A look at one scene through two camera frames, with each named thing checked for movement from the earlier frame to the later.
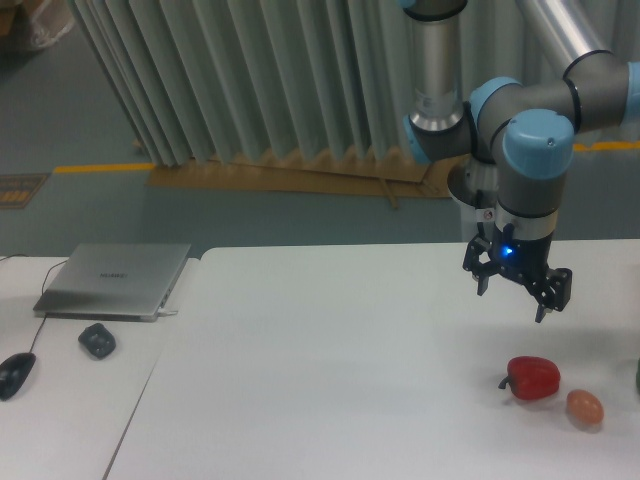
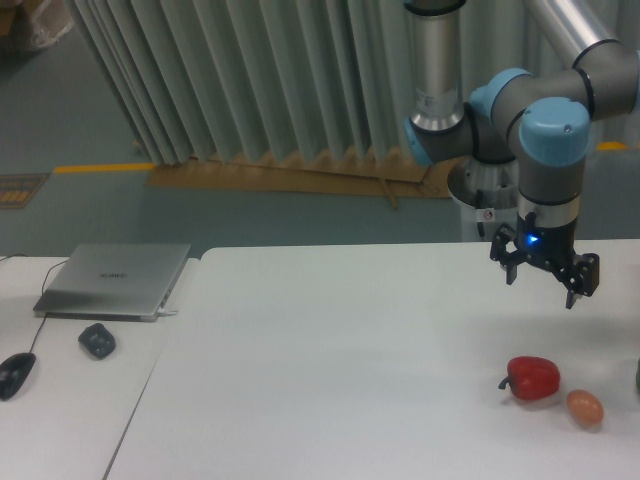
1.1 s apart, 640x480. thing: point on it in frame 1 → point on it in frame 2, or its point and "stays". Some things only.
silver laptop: x=112 y=282 stays
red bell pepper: x=531 y=378 stays
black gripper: x=527 y=258 → x=554 y=245
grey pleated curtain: x=230 y=81 stays
